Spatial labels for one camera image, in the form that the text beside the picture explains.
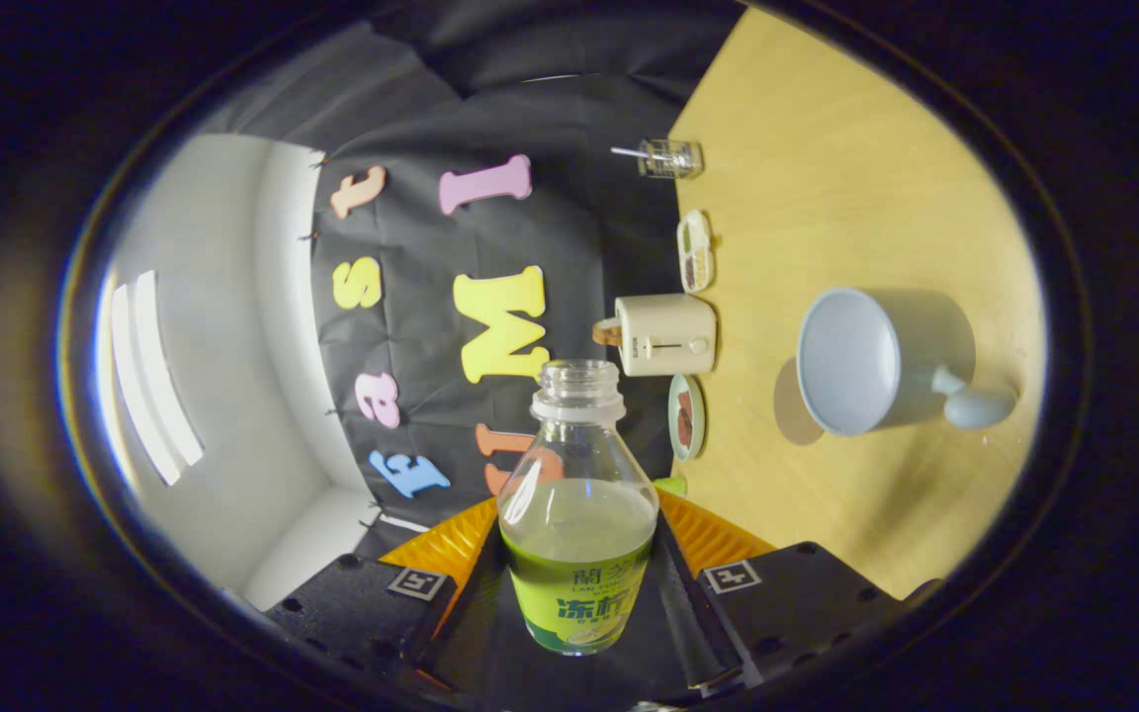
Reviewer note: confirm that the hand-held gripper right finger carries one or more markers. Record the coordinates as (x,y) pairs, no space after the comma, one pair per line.
(693,613)

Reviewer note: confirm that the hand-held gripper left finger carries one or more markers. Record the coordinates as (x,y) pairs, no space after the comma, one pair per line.
(476,618)

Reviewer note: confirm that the clear juice bottle green label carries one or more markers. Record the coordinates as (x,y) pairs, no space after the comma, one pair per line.
(577,554)

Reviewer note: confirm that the round brown coaster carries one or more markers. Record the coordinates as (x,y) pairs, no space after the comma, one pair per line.
(789,400)

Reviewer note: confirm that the small white green bottle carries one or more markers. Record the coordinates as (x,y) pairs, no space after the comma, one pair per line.
(672,486)

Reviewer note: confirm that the green plate with food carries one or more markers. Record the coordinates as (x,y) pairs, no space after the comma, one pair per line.
(686,417)

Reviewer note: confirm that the white toaster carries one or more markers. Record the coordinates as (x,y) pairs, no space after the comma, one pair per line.
(668,334)

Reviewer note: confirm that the brown toast slice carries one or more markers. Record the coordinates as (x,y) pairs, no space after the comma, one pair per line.
(606,331)

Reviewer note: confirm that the white divided snack tray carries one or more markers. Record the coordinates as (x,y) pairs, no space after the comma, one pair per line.
(695,251)

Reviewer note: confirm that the ceiling light panel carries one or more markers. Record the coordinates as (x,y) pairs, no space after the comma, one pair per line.
(149,381)

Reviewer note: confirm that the glass holder with straw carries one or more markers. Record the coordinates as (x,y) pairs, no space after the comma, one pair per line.
(673,158)

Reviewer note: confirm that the wooden table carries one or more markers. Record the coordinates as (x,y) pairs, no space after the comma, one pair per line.
(827,148)

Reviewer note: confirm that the black backdrop cloth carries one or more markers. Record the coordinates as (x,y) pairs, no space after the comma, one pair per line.
(550,119)

